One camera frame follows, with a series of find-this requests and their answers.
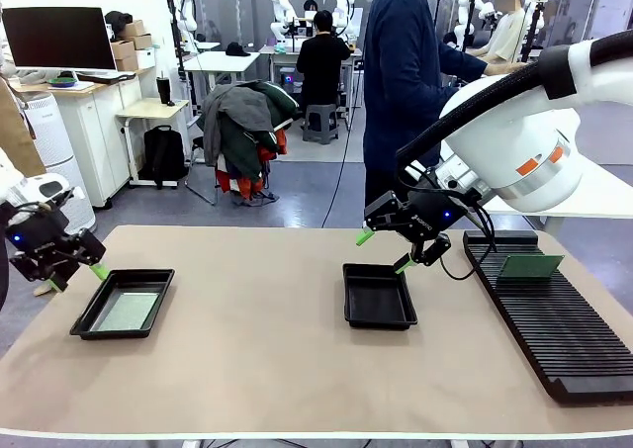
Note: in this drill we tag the black computer monitor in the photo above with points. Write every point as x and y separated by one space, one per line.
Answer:
59 37

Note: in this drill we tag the person in cream shirt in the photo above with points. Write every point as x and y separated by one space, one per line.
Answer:
504 32

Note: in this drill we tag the black tumbler cup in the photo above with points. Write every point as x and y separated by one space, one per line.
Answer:
163 92

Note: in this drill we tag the person's bare hand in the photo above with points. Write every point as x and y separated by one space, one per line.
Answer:
504 68

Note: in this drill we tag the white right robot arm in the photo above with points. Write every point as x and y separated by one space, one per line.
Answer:
519 146

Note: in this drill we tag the white workbench desk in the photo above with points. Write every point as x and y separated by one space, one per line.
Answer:
279 60

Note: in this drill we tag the green bowl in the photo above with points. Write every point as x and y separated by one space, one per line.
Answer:
63 82

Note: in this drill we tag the person in navy coat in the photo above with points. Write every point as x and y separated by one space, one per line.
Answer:
400 72

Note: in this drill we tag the green circuit board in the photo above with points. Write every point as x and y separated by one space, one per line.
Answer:
126 312
529 267

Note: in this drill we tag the white side table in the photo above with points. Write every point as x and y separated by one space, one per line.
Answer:
608 191

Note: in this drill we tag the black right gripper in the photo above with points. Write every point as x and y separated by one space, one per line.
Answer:
432 215

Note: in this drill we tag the cardboard box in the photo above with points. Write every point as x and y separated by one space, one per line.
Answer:
122 50
134 28
127 63
142 41

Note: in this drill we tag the small wooden-top rolling table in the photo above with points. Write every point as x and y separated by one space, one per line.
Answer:
153 109

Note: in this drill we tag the black baseball cap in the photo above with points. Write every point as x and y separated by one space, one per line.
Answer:
237 50

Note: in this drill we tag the grey plastic stool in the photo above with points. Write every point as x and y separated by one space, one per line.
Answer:
320 121

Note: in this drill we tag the black backpack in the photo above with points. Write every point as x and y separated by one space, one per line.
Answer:
163 156

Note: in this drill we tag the black plastic ESD tray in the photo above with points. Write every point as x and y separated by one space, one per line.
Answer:
378 302
89 327

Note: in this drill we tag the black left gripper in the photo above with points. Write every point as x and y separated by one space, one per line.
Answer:
37 235

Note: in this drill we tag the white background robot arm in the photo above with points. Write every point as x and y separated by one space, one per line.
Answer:
282 8
467 15
185 18
343 15

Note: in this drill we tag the white cabinet desk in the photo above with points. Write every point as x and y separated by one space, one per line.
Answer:
94 112

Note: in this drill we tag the black keyboard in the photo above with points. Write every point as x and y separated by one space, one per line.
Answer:
106 76

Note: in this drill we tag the white small box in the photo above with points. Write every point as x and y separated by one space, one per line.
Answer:
146 59

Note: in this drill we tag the coat pile on chair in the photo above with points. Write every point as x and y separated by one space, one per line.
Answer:
237 126

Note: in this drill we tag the black camera stand pole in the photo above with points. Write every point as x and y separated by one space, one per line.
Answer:
467 27

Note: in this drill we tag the seated person in black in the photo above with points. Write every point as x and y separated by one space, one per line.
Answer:
322 67

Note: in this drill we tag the black camera tripod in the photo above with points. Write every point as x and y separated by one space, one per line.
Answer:
533 27

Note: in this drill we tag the black slotted board rack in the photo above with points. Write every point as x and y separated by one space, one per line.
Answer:
564 329

